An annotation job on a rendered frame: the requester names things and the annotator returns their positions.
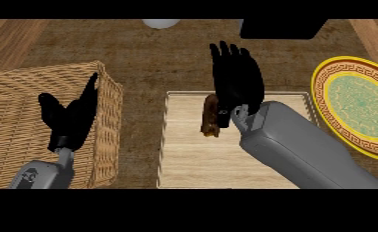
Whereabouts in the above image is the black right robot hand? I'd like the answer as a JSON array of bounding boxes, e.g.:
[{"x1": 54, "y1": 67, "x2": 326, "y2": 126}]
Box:
[{"x1": 208, "y1": 40, "x2": 266, "y2": 129}]

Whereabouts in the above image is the black appliance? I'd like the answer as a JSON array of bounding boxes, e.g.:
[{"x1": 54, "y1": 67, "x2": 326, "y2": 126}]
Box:
[{"x1": 239, "y1": 19, "x2": 329, "y2": 40}]

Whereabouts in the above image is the yellow rimmed green plate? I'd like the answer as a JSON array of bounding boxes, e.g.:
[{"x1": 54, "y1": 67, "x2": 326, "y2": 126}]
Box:
[{"x1": 310, "y1": 55, "x2": 378, "y2": 160}]

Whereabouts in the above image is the brown sweet potato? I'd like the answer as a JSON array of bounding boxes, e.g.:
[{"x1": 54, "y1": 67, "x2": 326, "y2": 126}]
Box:
[{"x1": 199, "y1": 93, "x2": 221, "y2": 138}]

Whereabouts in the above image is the pale wooden tray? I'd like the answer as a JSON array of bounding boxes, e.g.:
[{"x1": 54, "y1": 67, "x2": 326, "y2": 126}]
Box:
[{"x1": 156, "y1": 90, "x2": 317, "y2": 190}]

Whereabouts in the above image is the wicker basket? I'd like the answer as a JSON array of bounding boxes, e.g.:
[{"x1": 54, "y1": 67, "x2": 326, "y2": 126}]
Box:
[{"x1": 0, "y1": 60, "x2": 125, "y2": 190}]

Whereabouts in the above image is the white round object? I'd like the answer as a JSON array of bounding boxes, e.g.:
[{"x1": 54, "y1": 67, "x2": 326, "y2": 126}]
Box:
[{"x1": 142, "y1": 19, "x2": 181, "y2": 30}]

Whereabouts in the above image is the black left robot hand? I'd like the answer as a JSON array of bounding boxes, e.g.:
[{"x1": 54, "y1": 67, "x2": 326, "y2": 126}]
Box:
[{"x1": 37, "y1": 72, "x2": 100, "y2": 153}]

